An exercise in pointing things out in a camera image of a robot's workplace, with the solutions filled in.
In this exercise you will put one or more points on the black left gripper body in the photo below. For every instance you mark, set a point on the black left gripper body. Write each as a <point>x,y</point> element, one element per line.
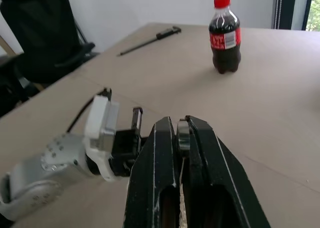
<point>125,147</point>

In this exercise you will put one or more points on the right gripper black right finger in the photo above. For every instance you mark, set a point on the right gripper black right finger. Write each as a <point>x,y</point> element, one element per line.
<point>215,178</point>

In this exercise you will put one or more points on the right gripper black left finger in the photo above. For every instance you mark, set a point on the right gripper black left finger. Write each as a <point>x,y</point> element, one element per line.
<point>147,178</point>

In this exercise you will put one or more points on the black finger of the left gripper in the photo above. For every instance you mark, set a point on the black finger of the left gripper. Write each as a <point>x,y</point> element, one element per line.
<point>137,120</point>

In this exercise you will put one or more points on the silver metal spoon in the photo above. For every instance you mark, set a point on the silver metal spoon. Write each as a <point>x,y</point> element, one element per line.
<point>183,137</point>

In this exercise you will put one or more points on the cola bottle with red cap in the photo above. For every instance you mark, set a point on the cola bottle with red cap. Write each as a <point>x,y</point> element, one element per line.
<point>225,50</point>

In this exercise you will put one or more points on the black office chair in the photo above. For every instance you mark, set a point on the black office chair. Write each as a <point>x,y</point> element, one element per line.
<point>40,37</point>

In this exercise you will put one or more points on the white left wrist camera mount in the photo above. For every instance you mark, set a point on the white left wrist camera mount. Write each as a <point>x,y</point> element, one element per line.
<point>98,122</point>

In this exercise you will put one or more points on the dark window frame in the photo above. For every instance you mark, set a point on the dark window frame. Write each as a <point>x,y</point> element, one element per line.
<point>297,10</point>

